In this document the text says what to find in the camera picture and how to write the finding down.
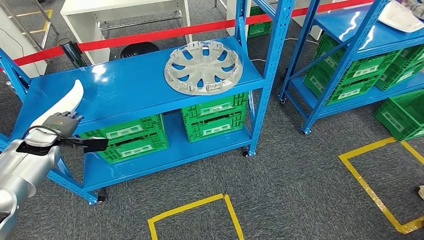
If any black stanchion post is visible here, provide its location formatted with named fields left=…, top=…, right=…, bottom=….
left=57, top=38, right=88, bottom=69

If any black round stanchion base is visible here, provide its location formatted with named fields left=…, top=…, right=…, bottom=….
left=119, top=41, right=160, bottom=60

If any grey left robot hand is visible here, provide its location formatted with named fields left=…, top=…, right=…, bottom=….
left=41, top=111, right=85, bottom=139

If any red barrier belt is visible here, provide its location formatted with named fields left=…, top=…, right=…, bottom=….
left=0, top=0, right=375, bottom=72

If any blue metal shelf rack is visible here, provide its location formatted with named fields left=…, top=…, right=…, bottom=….
left=279, top=0, right=424, bottom=136
left=0, top=0, right=296, bottom=206

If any white plastic panel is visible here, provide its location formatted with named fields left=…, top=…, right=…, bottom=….
left=377, top=0, right=424, bottom=33

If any silver wheel hubcap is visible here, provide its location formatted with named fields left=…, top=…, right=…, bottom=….
left=163, top=40, right=244, bottom=97

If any white curved plastic part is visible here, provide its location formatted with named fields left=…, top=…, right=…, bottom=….
left=30, top=79, right=85, bottom=129

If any white table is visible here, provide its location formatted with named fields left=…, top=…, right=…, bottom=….
left=60, top=0, right=193, bottom=65

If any white cabinet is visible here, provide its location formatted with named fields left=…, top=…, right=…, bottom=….
left=0, top=8, right=48, bottom=79

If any white cable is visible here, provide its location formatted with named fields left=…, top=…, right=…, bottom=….
left=250, top=37, right=317, bottom=63

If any grey wheel hubcap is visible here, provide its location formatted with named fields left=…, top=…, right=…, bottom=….
left=405, top=0, right=424, bottom=19

